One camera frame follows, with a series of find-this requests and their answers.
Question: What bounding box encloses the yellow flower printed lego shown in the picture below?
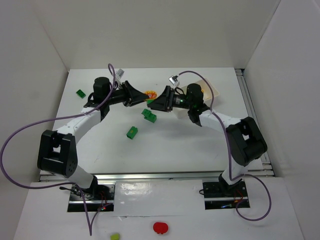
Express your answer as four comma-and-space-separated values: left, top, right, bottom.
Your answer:
144, 90, 158, 103

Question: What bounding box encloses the tall green number lego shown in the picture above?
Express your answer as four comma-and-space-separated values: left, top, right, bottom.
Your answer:
126, 126, 138, 140

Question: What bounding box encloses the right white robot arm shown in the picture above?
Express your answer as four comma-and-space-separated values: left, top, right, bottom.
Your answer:
147, 83, 268, 190

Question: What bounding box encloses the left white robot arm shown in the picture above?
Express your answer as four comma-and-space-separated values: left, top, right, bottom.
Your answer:
37, 77, 148, 196

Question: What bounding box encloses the dark green stacked lego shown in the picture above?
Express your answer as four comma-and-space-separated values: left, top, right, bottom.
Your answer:
141, 108, 157, 123

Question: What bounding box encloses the small dark green lego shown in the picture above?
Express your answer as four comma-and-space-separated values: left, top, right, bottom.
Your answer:
76, 89, 86, 99

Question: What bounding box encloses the red round lego piece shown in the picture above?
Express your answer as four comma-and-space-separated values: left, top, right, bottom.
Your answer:
153, 222, 169, 235

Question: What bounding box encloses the light green floor lego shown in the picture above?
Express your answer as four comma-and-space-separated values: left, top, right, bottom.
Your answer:
110, 233, 120, 240

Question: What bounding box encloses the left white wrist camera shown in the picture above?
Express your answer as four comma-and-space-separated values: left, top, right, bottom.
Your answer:
116, 68, 125, 79

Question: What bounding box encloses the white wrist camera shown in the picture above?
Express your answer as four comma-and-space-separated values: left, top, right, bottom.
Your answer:
116, 68, 125, 79
168, 75, 180, 87

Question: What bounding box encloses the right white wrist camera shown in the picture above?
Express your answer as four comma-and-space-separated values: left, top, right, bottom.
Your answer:
168, 75, 180, 87

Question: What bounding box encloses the aluminium rail front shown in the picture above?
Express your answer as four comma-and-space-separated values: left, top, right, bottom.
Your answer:
38, 170, 233, 182

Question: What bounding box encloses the aluminium rail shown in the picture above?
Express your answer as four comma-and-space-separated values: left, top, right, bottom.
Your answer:
38, 170, 233, 182
234, 68, 275, 177

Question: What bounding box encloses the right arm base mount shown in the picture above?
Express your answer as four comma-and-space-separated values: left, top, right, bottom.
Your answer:
198, 181, 250, 210

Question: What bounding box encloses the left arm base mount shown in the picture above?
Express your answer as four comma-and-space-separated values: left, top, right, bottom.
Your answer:
59, 183, 116, 213

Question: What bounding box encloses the aluminium rail right side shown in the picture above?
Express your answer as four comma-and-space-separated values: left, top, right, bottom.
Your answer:
234, 68, 275, 177

